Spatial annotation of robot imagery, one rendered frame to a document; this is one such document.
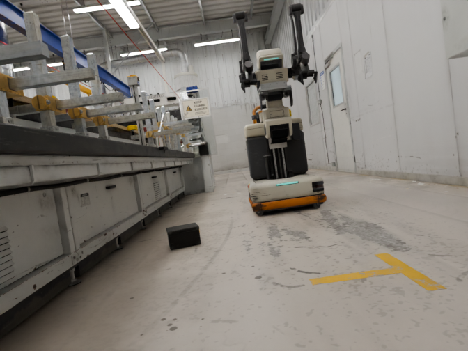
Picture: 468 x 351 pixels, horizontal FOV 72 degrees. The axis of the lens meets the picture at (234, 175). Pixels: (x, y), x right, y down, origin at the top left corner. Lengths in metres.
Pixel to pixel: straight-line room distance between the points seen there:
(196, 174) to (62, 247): 4.06
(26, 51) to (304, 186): 2.26
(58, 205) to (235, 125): 10.38
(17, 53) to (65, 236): 1.10
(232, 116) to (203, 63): 2.18
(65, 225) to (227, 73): 10.84
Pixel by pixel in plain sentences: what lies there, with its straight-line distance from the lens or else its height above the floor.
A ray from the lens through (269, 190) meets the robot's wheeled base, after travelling 2.69.
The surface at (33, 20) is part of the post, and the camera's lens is 1.44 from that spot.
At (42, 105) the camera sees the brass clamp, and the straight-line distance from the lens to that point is 1.33.
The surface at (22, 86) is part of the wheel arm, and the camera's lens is 1.15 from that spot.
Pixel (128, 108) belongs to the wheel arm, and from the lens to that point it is 1.54.
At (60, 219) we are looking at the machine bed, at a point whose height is 0.34.
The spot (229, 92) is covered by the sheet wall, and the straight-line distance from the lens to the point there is 12.05.
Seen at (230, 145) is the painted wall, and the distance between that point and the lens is 11.80.
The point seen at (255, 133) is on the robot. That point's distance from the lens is 3.01.
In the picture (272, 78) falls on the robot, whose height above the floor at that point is 1.14.
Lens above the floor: 0.52
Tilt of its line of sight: 3 degrees down
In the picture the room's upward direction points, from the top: 8 degrees counter-clockwise
